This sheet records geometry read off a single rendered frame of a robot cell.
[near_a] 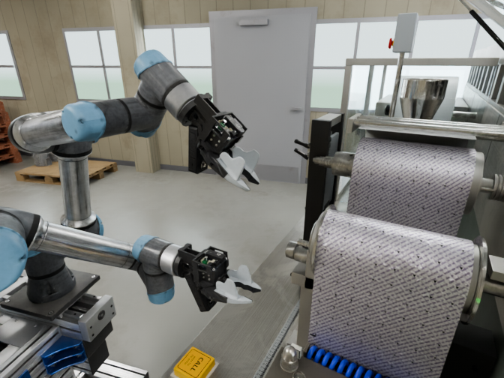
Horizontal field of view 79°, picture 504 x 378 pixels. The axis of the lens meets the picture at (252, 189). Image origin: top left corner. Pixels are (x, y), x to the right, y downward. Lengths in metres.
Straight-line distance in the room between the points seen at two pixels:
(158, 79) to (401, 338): 0.67
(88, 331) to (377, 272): 1.00
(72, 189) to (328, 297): 0.89
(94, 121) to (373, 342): 0.67
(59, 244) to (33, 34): 5.45
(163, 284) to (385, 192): 0.62
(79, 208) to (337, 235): 0.91
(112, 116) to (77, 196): 0.55
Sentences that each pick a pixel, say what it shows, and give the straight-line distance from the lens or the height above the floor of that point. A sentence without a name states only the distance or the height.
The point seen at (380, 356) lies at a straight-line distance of 0.70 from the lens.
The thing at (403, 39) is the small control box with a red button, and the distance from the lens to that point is 1.06.
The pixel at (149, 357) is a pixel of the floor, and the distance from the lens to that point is 2.11.
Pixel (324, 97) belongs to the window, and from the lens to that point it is 4.10.
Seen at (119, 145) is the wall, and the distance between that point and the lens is 5.48.
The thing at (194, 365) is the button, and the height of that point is 0.92.
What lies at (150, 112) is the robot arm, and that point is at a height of 1.48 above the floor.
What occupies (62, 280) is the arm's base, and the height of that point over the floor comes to 0.87.
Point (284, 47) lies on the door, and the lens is 4.12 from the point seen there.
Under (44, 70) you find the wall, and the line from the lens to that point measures 6.15.
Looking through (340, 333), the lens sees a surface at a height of 1.09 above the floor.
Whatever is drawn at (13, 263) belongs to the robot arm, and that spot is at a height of 1.23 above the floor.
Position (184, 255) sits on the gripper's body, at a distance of 0.78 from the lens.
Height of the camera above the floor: 1.58
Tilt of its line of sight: 22 degrees down
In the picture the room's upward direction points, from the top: straight up
